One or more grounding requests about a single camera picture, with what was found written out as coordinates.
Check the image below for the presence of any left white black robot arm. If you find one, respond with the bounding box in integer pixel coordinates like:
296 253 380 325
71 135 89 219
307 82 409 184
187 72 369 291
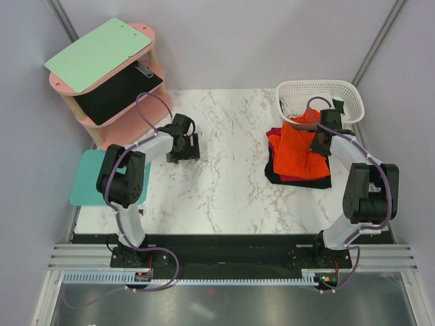
96 113 201 268

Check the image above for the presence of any orange t shirt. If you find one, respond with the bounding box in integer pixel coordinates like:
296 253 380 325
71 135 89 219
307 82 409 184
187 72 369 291
290 109 321 131
273 122 331 180

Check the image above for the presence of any dark green cloth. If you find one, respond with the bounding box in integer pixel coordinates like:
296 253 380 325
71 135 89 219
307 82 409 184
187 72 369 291
332 98 344 113

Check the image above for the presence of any teal cutting board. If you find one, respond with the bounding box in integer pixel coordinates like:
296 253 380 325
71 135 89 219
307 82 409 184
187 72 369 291
69 145 151 208

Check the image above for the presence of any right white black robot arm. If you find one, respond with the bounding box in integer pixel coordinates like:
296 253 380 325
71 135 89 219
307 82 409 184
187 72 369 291
310 109 399 268

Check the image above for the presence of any aluminium frame rail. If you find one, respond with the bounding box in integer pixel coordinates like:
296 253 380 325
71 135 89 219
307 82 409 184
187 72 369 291
48 244 417 272

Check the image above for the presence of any mint green board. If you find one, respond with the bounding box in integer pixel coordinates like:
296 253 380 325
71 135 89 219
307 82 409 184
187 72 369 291
44 18 156 96

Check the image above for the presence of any white cable duct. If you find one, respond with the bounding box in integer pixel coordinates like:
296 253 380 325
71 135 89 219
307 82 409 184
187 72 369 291
63 271 320 286

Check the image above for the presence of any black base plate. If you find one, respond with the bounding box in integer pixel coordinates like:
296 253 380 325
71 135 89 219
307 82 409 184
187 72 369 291
71 233 397 280

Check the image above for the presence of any white plastic laundry basket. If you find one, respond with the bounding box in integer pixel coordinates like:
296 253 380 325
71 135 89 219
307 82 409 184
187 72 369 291
275 79 364 128

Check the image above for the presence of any black t shirt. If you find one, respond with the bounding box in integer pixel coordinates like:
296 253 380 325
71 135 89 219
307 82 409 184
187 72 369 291
264 143 332 189

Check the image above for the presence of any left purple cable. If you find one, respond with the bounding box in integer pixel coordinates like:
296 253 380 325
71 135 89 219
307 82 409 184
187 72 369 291
60 92 181 308

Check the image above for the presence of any pink two tier shelf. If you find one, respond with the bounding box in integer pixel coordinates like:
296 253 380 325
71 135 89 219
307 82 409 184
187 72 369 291
44 18 172 150

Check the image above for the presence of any black clipboard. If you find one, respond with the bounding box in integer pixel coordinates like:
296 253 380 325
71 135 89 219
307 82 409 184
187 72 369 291
74 61 163 126

